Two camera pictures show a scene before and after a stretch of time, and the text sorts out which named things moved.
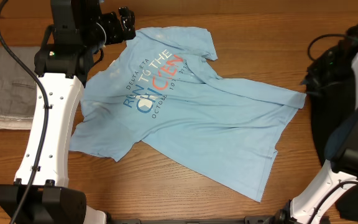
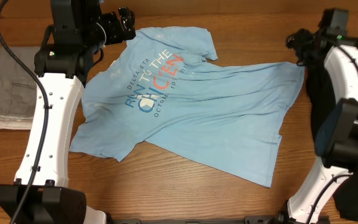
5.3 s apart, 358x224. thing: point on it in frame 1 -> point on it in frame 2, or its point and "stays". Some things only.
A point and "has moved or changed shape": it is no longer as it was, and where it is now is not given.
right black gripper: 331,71 -> 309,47
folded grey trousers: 8,88 stays
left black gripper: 117,35 stays
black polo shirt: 332,102 stays
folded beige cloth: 9,122 stays
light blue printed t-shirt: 156,87 has moved or changed shape
